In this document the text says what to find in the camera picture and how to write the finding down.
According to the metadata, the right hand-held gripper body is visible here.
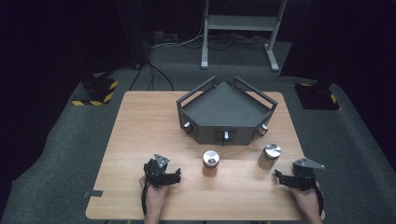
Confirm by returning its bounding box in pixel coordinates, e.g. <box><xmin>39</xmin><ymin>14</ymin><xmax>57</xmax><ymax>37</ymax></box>
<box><xmin>291</xmin><ymin>156</ymin><xmax>326</xmax><ymax>191</ymax></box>

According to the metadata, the person's left hand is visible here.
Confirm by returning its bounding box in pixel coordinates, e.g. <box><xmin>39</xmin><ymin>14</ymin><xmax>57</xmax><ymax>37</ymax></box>
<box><xmin>138</xmin><ymin>175</ymin><xmax>171</xmax><ymax>207</ymax></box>

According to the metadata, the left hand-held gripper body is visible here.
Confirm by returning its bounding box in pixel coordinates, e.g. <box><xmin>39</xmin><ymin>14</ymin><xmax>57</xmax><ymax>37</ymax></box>
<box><xmin>143</xmin><ymin>153</ymin><xmax>171</xmax><ymax>189</ymax></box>

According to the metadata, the grey tape strip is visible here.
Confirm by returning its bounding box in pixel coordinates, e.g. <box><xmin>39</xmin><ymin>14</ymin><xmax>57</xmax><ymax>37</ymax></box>
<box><xmin>82</xmin><ymin>189</ymin><xmax>105</xmax><ymax>199</ymax></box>

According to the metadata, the grey metal stand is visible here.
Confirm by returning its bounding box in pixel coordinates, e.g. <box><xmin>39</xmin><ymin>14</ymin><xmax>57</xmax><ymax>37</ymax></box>
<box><xmin>200</xmin><ymin>0</ymin><xmax>289</xmax><ymax>74</ymax></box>

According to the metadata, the person's right hand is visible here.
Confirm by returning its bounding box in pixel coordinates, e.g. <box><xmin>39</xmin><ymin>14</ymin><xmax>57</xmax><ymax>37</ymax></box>
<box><xmin>288</xmin><ymin>181</ymin><xmax>322</xmax><ymax>214</ymax></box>

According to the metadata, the bundle of black cables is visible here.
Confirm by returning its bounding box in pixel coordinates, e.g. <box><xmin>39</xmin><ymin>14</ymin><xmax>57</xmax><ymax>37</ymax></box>
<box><xmin>182</xmin><ymin>32</ymin><xmax>269</xmax><ymax>52</ymax></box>

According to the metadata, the dark grey corner rack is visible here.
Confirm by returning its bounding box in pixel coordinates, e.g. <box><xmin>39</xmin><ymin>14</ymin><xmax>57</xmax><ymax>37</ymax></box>
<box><xmin>176</xmin><ymin>75</ymin><xmax>279</xmax><ymax>147</ymax></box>

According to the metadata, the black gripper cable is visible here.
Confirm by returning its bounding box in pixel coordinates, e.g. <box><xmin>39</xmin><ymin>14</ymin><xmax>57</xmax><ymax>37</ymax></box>
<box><xmin>141</xmin><ymin>182</ymin><xmax>149</xmax><ymax>217</ymax></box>
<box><xmin>314</xmin><ymin>182</ymin><xmax>325</xmax><ymax>217</ymax></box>

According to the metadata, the white cable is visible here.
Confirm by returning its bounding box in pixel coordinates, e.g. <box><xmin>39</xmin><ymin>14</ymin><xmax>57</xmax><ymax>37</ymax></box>
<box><xmin>151</xmin><ymin>17</ymin><xmax>205</xmax><ymax>49</ymax></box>

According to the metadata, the glass jar with beige spice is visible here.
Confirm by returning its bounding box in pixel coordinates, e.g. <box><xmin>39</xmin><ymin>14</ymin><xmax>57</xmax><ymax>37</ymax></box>
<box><xmin>257</xmin><ymin>142</ymin><xmax>283</xmax><ymax>171</ymax></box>

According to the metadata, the yellow-black striped floor base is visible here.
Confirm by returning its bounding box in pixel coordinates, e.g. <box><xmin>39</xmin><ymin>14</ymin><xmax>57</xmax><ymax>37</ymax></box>
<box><xmin>293</xmin><ymin>81</ymin><xmax>343</xmax><ymax>112</ymax></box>
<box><xmin>71</xmin><ymin>77</ymin><xmax>120</xmax><ymax>107</ymax></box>

